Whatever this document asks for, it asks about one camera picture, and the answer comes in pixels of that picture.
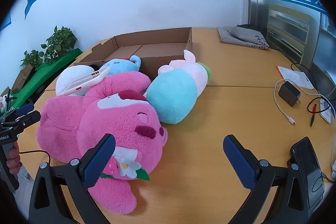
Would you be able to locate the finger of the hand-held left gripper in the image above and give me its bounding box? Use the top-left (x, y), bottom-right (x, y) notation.
top-left (10, 104), bottom-right (34, 118)
top-left (15, 110), bottom-right (42, 130)

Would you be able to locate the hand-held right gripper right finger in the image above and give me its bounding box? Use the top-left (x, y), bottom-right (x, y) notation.
top-left (223, 135), bottom-right (311, 224)

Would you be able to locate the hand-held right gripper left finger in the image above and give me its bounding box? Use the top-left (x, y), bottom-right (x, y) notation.
top-left (28, 133), bottom-right (116, 224)

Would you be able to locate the pink plush bear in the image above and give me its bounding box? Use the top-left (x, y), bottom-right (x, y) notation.
top-left (36, 72), bottom-right (168, 215)

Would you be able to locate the white plush toy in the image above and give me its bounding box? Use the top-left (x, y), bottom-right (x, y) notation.
top-left (56, 66), bottom-right (99, 96)

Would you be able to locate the clear pink phone case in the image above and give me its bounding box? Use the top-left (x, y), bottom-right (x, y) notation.
top-left (58, 67), bottom-right (111, 96)

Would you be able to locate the teal and pink plush pig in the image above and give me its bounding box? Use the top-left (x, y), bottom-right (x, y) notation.
top-left (144, 49), bottom-right (209, 125)

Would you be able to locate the green-haired plush toy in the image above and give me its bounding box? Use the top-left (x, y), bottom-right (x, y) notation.
top-left (197, 61), bottom-right (213, 81)

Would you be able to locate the blue plush cat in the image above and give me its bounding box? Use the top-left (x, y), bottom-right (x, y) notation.
top-left (99, 55), bottom-right (142, 75)

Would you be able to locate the person's left hand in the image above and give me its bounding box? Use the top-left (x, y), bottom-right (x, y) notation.
top-left (6, 141), bottom-right (21, 175)

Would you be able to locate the small brown cardboard box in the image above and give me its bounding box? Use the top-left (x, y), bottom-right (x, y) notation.
top-left (12, 64), bottom-right (34, 92)

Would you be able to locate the green bench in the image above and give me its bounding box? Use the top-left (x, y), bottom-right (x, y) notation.
top-left (8, 48), bottom-right (83, 109)

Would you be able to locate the small potted plant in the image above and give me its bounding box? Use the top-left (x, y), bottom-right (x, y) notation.
top-left (20, 50), bottom-right (44, 69)

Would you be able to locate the black phone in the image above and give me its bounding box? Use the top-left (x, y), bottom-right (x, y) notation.
top-left (289, 136), bottom-right (325, 210)

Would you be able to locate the large potted plant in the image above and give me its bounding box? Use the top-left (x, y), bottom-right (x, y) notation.
top-left (40, 25), bottom-right (78, 65)

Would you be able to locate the black charger adapter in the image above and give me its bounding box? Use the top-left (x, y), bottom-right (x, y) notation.
top-left (278, 81), bottom-right (301, 107)

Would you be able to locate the red and black pen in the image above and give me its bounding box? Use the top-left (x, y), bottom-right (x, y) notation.
top-left (310, 104), bottom-right (317, 127)

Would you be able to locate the white power strip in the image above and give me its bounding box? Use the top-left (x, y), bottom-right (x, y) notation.
top-left (320, 98), bottom-right (334, 123)

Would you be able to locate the white paper bag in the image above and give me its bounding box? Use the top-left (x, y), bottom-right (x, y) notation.
top-left (277, 66), bottom-right (314, 90)

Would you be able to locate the grey cloth bag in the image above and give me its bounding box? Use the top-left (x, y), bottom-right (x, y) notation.
top-left (217, 26), bottom-right (271, 51)

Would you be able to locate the thin black cable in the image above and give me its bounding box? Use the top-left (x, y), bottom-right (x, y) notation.
top-left (20, 151), bottom-right (51, 165)

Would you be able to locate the white charging cable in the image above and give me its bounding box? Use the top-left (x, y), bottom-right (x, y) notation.
top-left (274, 79), bottom-right (326, 125)

